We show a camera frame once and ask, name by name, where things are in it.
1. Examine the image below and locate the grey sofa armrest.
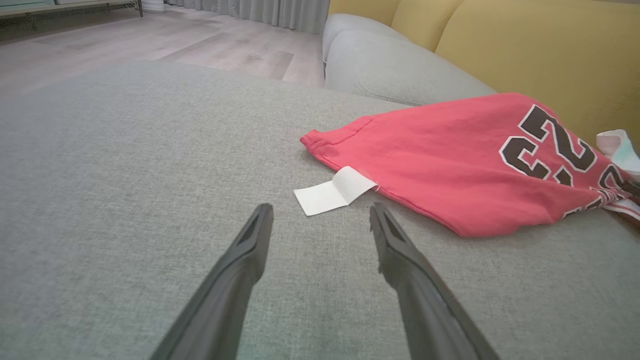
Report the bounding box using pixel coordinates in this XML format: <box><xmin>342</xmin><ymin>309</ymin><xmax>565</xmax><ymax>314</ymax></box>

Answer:
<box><xmin>322</xmin><ymin>13</ymin><xmax>410</xmax><ymax>63</ymax></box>

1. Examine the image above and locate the grey sofa seat cushion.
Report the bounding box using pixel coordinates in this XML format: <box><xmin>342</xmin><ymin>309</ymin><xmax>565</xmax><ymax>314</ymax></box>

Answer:
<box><xmin>325</xmin><ymin>30</ymin><xmax>497</xmax><ymax>107</ymax></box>

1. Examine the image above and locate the grey pleated curtain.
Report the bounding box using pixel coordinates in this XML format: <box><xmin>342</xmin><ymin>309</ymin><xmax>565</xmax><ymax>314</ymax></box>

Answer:
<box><xmin>165</xmin><ymin>0</ymin><xmax>331</xmax><ymax>35</ymax></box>

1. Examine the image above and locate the white and teal cloth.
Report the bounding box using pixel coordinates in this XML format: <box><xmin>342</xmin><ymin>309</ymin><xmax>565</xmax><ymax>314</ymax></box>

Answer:
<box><xmin>596</xmin><ymin>129</ymin><xmax>640</xmax><ymax>177</ymax></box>

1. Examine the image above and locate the red jersey with black numbers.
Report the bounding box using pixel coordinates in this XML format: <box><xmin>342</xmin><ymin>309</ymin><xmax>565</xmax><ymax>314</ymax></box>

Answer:
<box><xmin>293</xmin><ymin>92</ymin><xmax>640</xmax><ymax>238</ymax></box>

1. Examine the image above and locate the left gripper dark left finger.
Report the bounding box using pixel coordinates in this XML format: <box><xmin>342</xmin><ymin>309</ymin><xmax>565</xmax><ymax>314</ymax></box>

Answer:
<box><xmin>150</xmin><ymin>202</ymin><xmax>275</xmax><ymax>360</ymax></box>

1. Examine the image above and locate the grey fabric sofa ottoman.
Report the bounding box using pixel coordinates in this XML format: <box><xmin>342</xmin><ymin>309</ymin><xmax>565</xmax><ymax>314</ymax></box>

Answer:
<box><xmin>0</xmin><ymin>60</ymin><xmax>640</xmax><ymax>360</ymax></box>

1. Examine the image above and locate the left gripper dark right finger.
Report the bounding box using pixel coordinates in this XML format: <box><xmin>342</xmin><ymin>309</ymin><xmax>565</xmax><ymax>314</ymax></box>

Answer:
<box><xmin>369</xmin><ymin>202</ymin><xmax>501</xmax><ymax>360</ymax></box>

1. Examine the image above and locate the yellow sofa back cushion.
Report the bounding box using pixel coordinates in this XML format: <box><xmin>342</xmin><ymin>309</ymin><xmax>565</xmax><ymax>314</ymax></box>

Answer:
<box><xmin>435</xmin><ymin>0</ymin><xmax>640</xmax><ymax>151</ymax></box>
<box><xmin>328</xmin><ymin>0</ymin><xmax>402</xmax><ymax>27</ymax></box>
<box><xmin>391</xmin><ymin>0</ymin><xmax>466</xmax><ymax>53</ymax></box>

